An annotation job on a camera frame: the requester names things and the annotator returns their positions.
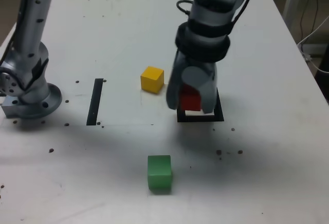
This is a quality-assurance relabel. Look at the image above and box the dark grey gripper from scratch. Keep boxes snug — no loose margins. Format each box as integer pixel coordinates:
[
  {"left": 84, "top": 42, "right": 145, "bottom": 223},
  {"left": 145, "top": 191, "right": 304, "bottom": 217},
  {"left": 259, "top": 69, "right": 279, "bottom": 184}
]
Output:
[{"left": 166, "top": 50, "right": 220, "bottom": 115}]

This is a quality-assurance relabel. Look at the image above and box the red cube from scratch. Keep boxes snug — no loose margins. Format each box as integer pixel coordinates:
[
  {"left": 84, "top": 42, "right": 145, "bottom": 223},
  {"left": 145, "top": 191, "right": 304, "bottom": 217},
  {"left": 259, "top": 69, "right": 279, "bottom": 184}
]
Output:
[{"left": 179, "top": 84, "right": 202, "bottom": 112}]

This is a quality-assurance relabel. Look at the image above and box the yellow cube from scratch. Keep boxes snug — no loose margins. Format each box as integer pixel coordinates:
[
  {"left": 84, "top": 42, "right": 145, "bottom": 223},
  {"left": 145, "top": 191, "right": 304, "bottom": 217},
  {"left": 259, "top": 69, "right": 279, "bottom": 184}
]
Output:
[{"left": 140, "top": 66, "right": 165, "bottom": 94}]

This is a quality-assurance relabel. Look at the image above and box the green cube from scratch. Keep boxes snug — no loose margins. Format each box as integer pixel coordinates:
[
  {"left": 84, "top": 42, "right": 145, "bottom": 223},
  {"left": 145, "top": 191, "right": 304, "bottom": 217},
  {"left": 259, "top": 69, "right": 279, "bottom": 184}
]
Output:
[{"left": 147, "top": 155, "right": 172, "bottom": 191}]

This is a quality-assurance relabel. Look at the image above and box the black tape square outline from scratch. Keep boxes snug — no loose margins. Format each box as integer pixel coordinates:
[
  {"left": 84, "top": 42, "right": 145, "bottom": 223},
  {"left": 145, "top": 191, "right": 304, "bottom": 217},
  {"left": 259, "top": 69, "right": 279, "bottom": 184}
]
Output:
[{"left": 176, "top": 87, "right": 225, "bottom": 123}]

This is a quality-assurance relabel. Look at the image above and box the black tape strip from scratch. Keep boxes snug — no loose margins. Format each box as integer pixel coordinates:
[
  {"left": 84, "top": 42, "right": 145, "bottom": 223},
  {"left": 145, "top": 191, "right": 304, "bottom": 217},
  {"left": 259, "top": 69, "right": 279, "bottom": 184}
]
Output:
[{"left": 86, "top": 78, "right": 104, "bottom": 126}]

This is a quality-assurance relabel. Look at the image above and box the white cable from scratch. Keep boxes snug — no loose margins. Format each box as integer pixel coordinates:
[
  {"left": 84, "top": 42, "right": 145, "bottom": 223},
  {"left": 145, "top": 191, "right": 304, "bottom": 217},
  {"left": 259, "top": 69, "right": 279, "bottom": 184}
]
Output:
[{"left": 297, "top": 15, "right": 329, "bottom": 73}]

